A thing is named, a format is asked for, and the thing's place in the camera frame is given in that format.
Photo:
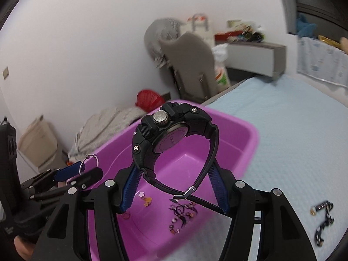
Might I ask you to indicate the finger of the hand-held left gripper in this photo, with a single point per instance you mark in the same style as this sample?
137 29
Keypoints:
88 176
66 172

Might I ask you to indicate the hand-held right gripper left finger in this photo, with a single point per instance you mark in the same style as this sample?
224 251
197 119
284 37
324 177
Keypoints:
130 190

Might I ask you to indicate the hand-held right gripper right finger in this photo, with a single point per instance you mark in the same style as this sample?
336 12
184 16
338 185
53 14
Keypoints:
217 190

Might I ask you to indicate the white flower charm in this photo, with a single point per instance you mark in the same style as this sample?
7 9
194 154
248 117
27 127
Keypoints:
140 193

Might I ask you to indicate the thin silver bangle with clasp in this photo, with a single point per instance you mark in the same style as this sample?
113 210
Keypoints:
80 168

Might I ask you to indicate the yellow translucent pendant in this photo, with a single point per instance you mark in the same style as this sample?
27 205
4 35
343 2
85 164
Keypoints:
147 201

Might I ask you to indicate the purple plastic basin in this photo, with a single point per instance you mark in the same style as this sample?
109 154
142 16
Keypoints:
190 163

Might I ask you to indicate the black wrist watch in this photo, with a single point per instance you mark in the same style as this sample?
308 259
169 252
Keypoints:
144 141

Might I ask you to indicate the person's left hand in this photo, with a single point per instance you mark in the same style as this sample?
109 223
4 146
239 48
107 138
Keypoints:
23 248

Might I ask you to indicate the grey crumpled blanket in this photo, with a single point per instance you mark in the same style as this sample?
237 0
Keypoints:
108 127

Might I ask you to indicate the light blue fleece blanket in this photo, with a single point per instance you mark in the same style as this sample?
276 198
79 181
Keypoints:
285 141

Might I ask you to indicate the red plastic basket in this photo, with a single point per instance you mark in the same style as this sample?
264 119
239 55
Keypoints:
148 99

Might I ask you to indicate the white printed sack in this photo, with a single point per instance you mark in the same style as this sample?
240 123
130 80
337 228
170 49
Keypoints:
222 77

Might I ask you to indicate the grey chair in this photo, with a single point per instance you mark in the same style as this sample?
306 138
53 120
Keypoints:
190 59

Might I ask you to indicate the white plastic bag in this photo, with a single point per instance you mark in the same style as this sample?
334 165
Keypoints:
219 53

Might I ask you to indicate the grey cloth on chair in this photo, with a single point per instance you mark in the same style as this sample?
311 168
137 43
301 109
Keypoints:
160 38

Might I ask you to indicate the clutter of small packages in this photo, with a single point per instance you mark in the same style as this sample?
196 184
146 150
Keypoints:
242 34

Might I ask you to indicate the white tote bag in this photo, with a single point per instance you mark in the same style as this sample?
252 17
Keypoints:
197 28

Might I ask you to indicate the pale blue printed cloth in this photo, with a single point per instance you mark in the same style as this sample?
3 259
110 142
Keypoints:
320 59

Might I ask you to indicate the blue towel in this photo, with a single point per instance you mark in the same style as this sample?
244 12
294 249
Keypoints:
306 27

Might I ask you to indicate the wall switch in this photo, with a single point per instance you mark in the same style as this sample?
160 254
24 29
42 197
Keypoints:
5 72

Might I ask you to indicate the grey wall cabinet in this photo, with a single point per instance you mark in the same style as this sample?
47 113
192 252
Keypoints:
252 57

